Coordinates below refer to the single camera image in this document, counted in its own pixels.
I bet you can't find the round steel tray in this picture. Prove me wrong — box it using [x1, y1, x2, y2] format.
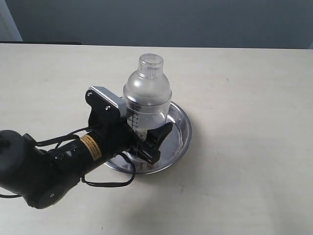
[106, 102, 192, 174]

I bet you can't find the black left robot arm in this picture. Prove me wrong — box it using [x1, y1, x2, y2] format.
[0, 86, 173, 209]

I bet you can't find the clear plastic shaker bottle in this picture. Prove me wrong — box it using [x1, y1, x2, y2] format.
[123, 53, 172, 141]

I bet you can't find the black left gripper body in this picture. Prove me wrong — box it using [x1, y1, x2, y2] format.
[85, 88, 160, 164]

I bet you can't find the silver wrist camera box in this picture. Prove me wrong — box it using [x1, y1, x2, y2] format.
[89, 86, 127, 118]

